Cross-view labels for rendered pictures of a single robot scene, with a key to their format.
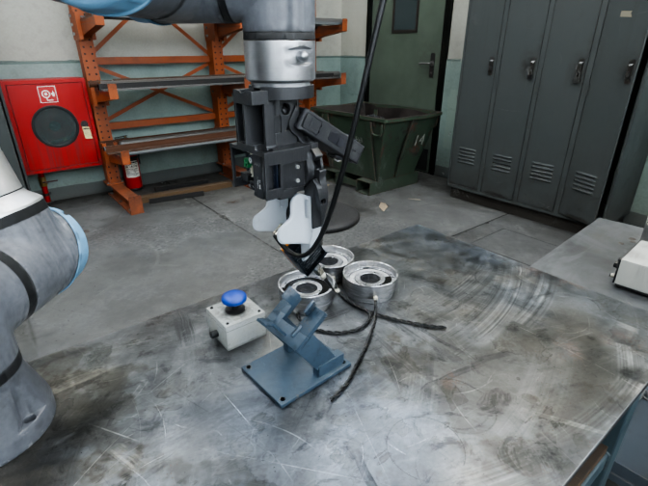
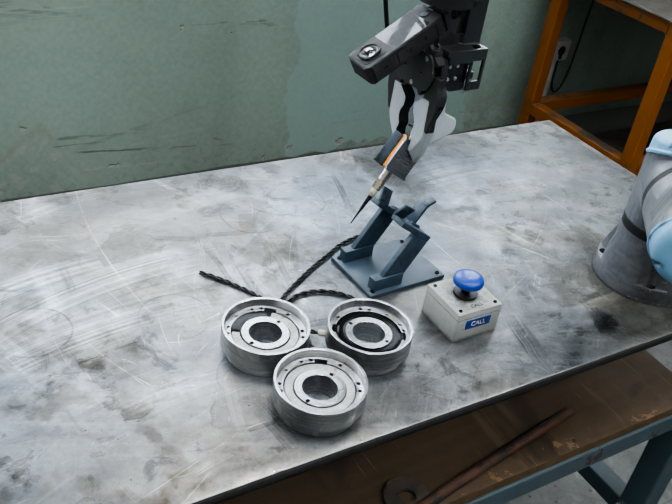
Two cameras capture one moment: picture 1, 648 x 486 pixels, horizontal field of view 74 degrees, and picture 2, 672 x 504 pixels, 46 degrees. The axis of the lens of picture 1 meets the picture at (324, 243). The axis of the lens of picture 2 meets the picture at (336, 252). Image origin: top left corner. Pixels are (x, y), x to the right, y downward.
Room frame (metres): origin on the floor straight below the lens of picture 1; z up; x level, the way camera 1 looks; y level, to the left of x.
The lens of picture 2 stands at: (1.44, 0.03, 1.45)
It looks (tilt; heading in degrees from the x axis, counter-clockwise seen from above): 34 degrees down; 184
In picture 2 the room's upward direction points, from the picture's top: 9 degrees clockwise
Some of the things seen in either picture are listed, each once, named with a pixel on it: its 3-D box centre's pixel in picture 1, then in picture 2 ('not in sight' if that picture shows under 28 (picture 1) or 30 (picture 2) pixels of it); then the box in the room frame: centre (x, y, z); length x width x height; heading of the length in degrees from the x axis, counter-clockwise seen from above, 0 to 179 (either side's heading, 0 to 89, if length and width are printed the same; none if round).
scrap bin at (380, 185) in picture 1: (371, 146); not in sight; (4.18, -0.46, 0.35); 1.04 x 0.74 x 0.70; 38
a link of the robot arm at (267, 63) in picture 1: (282, 64); not in sight; (0.50, 0.04, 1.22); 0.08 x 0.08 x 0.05
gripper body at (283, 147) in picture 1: (278, 141); (442, 39); (0.50, 0.05, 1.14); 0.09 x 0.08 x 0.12; 131
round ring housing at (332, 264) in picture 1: (328, 264); (319, 392); (0.80, -0.01, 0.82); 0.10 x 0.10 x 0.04
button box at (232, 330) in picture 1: (232, 321); (465, 305); (0.59, 0.15, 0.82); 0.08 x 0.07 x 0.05; 128
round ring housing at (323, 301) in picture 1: (307, 291); (367, 337); (0.69, 0.03, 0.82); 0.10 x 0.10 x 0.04
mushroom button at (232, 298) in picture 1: (234, 307); (465, 290); (0.59, 0.14, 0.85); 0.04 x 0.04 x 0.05
